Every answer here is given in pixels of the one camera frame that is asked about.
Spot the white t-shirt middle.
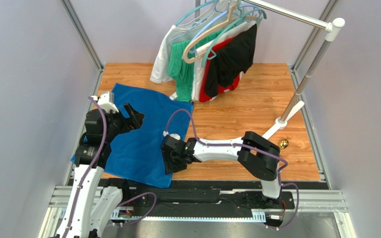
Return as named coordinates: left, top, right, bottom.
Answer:
left=169, top=20, right=257, bottom=102

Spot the white t-shirt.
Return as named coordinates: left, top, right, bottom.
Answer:
left=169, top=20, right=257, bottom=102
left=150, top=32, right=173, bottom=83

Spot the white t-shirt left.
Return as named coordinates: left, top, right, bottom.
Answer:
left=150, top=32, right=173, bottom=83

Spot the red t-shirt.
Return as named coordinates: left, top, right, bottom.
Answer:
left=199, top=34, right=247, bottom=102

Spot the black t-shirt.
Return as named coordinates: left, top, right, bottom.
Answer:
left=204, top=24, right=257, bottom=98

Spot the blue plastic hanger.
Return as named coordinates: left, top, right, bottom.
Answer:
left=169, top=9, right=231, bottom=55

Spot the teal hanger left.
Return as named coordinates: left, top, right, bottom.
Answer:
left=174, top=0, right=218, bottom=26

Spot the gold spoon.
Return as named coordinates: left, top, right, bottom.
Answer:
left=279, top=138, right=290, bottom=149

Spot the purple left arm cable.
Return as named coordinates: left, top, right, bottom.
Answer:
left=60, top=95, right=157, bottom=238

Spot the white clothes rack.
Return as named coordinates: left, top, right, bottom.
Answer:
left=195, top=0, right=346, bottom=140

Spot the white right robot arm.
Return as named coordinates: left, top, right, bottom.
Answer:
left=160, top=131, right=281, bottom=199

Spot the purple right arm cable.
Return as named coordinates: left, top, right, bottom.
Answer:
left=165, top=108, right=300, bottom=231

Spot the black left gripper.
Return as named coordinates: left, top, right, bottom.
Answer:
left=103, top=103, right=144, bottom=143

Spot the teal plastic hanger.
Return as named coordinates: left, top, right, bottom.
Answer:
left=192, top=7, right=267, bottom=67

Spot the blue cloth napkin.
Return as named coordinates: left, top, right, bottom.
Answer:
left=70, top=82, right=194, bottom=189

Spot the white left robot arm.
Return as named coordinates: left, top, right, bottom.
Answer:
left=55, top=103, right=144, bottom=238

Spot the green t-shirt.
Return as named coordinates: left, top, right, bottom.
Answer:
left=168, top=40, right=205, bottom=102

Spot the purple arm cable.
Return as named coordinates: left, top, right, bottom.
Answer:
left=165, top=108, right=300, bottom=231
left=60, top=95, right=157, bottom=238

